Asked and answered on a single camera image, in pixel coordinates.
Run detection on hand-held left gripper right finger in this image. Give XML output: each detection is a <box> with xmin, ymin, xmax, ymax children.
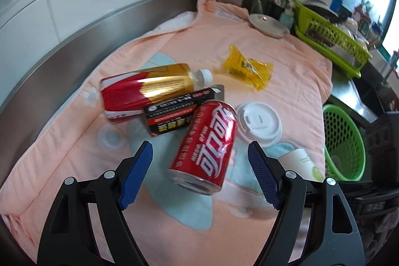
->
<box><xmin>247</xmin><ymin>141</ymin><xmax>365</xmax><ymax>266</ymax></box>

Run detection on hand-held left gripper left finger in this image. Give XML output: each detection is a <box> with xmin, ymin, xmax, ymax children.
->
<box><xmin>40</xmin><ymin>141</ymin><xmax>154</xmax><ymax>266</ymax></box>

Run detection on green plastic basket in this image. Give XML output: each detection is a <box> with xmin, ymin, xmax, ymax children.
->
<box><xmin>322</xmin><ymin>104</ymin><xmax>366</xmax><ymax>182</ymax></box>

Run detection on white plastic cup lid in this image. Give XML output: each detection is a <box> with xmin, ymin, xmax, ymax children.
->
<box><xmin>235</xmin><ymin>102</ymin><xmax>283</xmax><ymax>148</ymax></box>

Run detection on red cola can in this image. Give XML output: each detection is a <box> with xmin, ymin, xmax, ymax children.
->
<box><xmin>168</xmin><ymin>99</ymin><xmax>238</xmax><ymax>195</ymax></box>

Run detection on black red small box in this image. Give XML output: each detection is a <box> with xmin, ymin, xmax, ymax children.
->
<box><xmin>143</xmin><ymin>85</ymin><xmax>225</xmax><ymax>137</ymax></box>

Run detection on red gold tea bottle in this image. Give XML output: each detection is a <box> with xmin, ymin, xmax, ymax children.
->
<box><xmin>100</xmin><ymin>63</ymin><xmax>214</xmax><ymax>123</ymax></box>

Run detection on yellow plastic wrapper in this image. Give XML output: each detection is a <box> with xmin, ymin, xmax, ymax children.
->
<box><xmin>222</xmin><ymin>44</ymin><xmax>275</xmax><ymax>92</ymax></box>

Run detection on pink printed towel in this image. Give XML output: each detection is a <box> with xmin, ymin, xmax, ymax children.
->
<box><xmin>0</xmin><ymin>0</ymin><xmax>332</xmax><ymax>266</ymax></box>

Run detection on steel sink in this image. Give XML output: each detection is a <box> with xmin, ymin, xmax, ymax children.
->
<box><xmin>352</xmin><ymin>67</ymin><xmax>399</xmax><ymax>123</ymax></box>

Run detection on steel faucet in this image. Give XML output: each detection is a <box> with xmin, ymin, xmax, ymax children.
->
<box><xmin>382</xmin><ymin>49</ymin><xmax>399</xmax><ymax>80</ymax></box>

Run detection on green plastic dish rack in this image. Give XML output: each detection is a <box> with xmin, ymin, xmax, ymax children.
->
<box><xmin>292</xmin><ymin>0</ymin><xmax>373</xmax><ymax>79</ymax></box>

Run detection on stack of white bowls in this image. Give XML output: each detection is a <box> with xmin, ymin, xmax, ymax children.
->
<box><xmin>338</xmin><ymin>17</ymin><xmax>371</xmax><ymax>50</ymax></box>

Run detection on white ceramic plate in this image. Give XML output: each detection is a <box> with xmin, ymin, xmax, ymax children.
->
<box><xmin>248</xmin><ymin>13</ymin><xmax>290</xmax><ymax>37</ymax></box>

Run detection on teal soap bottle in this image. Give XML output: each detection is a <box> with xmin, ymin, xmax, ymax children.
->
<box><xmin>279</xmin><ymin>6</ymin><xmax>295</xmax><ymax>31</ymax></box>

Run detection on steel wok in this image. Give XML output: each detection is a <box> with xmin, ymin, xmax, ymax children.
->
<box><xmin>301</xmin><ymin>0</ymin><xmax>339</xmax><ymax>20</ymax></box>

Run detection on black knife block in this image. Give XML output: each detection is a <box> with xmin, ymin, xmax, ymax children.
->
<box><xmin>243</xmin><ymin>0</ymin><xmax>294</xmax><ymax>20</ymax></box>

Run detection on wooden handle cleaver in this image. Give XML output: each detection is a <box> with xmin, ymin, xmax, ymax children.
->
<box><xmin>307</xmin><ymin>27</ymin><xmax>359</xmax><ymax>65</ymax></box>

